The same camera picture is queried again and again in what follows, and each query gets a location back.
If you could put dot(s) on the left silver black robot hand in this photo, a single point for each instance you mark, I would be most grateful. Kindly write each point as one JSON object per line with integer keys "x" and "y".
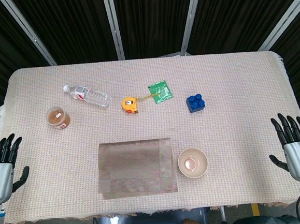
{"x": 0, "y": 178}

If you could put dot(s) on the light brown bowl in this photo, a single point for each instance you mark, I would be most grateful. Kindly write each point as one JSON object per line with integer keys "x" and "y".
{"x": 193, "y": 165}

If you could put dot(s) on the brown woven placemat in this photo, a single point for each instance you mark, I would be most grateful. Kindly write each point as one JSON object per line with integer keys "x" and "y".
{"x": 136, "y": 167}

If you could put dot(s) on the dark blue trouser leg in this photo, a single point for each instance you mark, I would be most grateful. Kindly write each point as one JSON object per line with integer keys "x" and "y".
{"x": 265, "y": 223}

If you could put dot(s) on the clear jar of rubber bands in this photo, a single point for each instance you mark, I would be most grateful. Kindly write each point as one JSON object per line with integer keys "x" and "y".
{"x": 58, "y": 119}

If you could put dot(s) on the white table leg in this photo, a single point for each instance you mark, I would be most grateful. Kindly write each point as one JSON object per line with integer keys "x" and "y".
{"x": 223, "y": 216}

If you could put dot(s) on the blue building block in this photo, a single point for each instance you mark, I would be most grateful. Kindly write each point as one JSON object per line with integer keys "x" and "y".
{"x": 195, "y": 104}

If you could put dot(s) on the clear plastic water bottle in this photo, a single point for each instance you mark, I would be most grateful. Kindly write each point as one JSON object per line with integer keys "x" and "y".
{"x": 91, "y": 97}

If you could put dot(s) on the beige woven tablecloth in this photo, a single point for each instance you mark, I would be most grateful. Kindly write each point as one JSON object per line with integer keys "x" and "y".
{"x": 214, "y": 73}

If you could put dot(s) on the orange tape measure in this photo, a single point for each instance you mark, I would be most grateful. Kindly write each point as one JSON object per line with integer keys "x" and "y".
{"x": 129, "y": 104}

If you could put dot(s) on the green foil sachet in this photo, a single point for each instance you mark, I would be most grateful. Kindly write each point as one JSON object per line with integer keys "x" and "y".
{"x": 164, "y": 96}

